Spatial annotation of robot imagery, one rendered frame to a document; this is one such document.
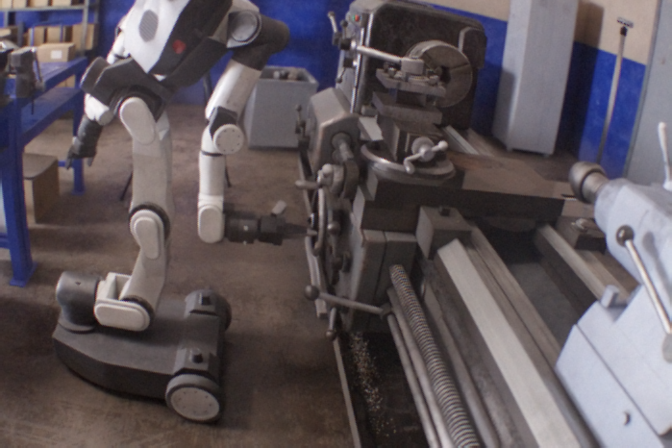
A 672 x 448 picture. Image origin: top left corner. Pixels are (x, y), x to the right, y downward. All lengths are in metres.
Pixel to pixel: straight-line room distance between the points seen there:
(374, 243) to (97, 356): 1.02
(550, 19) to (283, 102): 2.93
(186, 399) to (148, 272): 0.43
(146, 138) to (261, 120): 2.74
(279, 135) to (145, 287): 2.68
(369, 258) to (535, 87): 4.51
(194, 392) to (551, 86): 4.86
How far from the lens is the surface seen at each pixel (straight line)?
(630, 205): 0.93
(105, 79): 1.59
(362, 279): 1.40
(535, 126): 5.82
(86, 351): 1.90
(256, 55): 1.39
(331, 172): 1.42
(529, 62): 5.64
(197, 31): 1.43
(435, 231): 1.28
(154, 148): 1.59
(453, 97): 2.14
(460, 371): 1.16
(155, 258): 1.70
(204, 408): 1.82
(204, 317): 2.04
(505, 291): 1.17
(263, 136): 4.30
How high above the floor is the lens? 1.38
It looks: 21 degrees down
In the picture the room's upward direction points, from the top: 8 degrees clockwise
